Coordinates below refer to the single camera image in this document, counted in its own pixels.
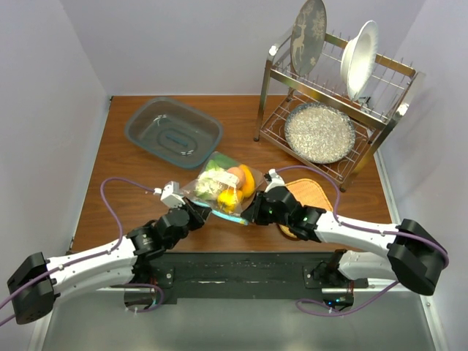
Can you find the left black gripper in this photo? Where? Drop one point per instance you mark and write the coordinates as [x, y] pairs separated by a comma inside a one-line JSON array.
[[198, 213]]

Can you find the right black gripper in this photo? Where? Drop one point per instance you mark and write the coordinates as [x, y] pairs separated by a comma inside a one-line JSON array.
[[252, 213]]

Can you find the yellow fake bell pepper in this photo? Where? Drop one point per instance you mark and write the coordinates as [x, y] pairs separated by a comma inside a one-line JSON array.
[[228, 200]]

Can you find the clear zip top bag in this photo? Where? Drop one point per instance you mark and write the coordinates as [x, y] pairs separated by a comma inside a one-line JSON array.
[[188, 191]]

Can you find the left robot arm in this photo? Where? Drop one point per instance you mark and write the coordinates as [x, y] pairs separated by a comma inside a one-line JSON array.
[[38, 283]]

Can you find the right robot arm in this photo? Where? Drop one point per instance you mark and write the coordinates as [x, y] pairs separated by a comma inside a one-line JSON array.
[[404, 252]]

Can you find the orange fake fruit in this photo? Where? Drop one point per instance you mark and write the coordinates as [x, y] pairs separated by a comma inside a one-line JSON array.
[[249, 184]]

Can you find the white fake cauliflower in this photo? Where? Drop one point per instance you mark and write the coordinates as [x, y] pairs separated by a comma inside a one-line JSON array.
[[211, 182]]

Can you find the green fake vegetable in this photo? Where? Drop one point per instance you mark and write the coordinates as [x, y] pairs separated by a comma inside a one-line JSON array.
[[219, 160]]

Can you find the woven bamboo tray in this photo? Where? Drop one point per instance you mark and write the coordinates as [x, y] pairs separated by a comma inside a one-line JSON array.
[[309, 192]]

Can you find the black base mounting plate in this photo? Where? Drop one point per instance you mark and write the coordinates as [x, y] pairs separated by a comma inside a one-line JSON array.
[[241, 275]]

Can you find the clear glass container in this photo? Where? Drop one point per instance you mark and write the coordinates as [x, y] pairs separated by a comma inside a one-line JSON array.
[[175, 132]]

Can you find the speckled blue rimmed plate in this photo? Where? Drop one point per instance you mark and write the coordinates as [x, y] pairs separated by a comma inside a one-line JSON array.
[[319, 134]]

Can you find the metal dish rack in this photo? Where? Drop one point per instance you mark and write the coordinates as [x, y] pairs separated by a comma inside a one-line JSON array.
[[390, 90]]

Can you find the grey reindeer plate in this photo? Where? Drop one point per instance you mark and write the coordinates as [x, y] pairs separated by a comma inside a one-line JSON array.
[[308, 36]]

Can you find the white bowl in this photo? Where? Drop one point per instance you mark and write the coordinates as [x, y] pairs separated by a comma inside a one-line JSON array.
[[358, 59]]

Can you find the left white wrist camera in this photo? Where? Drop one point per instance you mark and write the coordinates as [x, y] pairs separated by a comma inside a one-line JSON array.
[[170, 196]]

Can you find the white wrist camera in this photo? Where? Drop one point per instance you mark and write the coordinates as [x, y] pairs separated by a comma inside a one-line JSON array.
[[273, 180], [170, 196]]

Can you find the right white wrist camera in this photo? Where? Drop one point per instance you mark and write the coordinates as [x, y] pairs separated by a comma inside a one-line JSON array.
[[273, 180]]

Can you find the aluminium frame rail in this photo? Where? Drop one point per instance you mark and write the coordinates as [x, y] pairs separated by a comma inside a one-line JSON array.
[[41, 326]]

